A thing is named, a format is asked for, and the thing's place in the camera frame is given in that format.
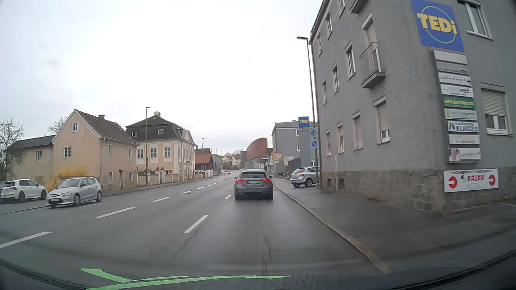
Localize car's own bonnet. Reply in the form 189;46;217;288
0;249;516;290

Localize white car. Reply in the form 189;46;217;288
0;179;48;204

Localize row of distant buildings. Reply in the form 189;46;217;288
213;151;247;171

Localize red rounded building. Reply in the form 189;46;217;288
244;138;269;170

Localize grey building with blue sign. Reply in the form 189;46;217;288
271;116;317;176

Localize bare tree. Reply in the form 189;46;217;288
46;116;69;135
0;118;26;182

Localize tall grey lamp post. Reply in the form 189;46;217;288
297;36;321;189

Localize silver hatchback car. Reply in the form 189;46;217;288
46;176;103;209

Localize beige gabled house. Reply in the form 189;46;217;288
6;109;139;192

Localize silver parked car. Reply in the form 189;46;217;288
290;166;318;188

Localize red-roofed building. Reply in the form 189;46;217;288
194;148;215;172

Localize grey asphalt road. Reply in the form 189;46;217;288
0;171;381;287

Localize pavement along houses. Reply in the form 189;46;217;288
102;176;220;198

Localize low garden wall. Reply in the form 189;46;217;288
137;169;213;187

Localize road markings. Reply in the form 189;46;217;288
0;176;234;249

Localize grey paved pavement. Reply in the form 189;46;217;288
273;176;516;275

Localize yellow house with dark roof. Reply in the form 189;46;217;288
125;111;198;183

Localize grey car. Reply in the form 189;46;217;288
234;169;274;201

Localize large grey building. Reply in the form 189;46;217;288
310;0;516;215

